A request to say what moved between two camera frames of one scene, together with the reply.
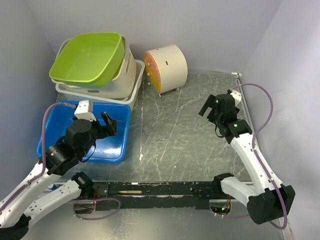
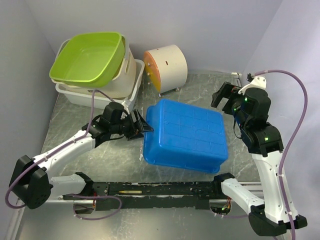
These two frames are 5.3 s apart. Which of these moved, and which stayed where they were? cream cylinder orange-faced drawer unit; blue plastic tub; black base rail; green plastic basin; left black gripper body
Moved: blue plastic tub; left black gripper body
Stayed: black base rail; cream cylinder orange-faced drawer unit; green plastic basin
